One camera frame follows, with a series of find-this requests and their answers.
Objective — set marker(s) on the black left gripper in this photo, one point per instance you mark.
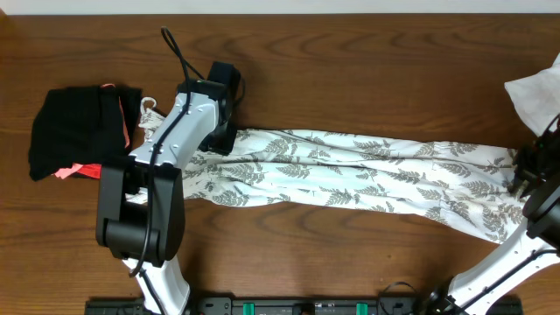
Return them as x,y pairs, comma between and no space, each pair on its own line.
219,143

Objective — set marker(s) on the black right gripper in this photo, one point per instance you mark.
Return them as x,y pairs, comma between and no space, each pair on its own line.
523,169

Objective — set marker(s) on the white fern print garment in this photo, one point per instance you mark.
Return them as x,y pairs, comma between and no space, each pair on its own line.
461,185

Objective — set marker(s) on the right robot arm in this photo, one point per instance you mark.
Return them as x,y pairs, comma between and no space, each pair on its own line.
532,247

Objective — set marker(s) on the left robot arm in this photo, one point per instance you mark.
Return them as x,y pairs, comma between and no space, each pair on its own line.
141,211

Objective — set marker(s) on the plain white cloth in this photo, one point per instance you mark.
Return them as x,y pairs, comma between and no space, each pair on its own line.
536,97

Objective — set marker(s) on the folded black and coral garment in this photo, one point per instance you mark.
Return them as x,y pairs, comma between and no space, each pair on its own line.
80,128

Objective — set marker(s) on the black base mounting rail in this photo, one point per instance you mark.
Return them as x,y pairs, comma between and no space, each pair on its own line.
386,303

